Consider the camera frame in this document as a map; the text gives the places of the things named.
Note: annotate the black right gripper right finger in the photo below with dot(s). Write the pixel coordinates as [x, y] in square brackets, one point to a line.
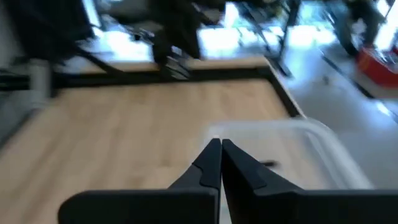
[295, 207]

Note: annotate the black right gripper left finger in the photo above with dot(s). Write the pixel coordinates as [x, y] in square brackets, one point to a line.
[155, 205]

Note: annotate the person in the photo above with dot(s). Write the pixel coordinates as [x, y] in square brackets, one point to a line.
[360, 18]

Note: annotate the clear plastic storage box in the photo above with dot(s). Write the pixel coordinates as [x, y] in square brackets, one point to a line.
[311, 140]

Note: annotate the red plastic tote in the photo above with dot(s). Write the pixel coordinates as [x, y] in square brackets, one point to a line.
[377, 67]

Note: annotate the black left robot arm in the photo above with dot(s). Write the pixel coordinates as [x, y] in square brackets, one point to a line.
[180, 31]

